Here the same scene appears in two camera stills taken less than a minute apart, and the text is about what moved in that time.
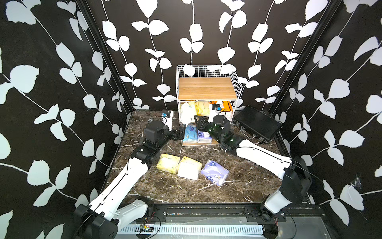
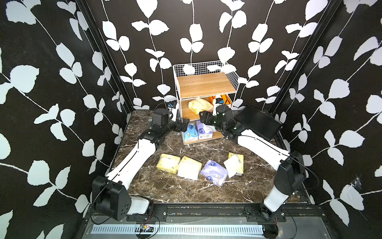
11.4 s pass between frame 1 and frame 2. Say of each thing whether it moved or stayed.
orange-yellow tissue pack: stayed
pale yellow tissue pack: moved
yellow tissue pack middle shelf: stayed
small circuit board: stayed
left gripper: moved
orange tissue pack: moved
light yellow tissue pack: stayed
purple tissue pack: stayed
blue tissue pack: stayed
